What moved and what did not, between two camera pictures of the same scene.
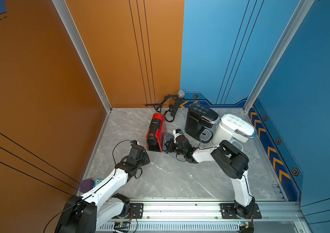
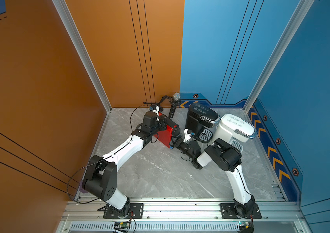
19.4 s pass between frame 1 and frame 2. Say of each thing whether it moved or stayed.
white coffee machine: stayed
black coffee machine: stayed
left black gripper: moved
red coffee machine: moved
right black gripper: moved
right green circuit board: stayed
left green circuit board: stayed
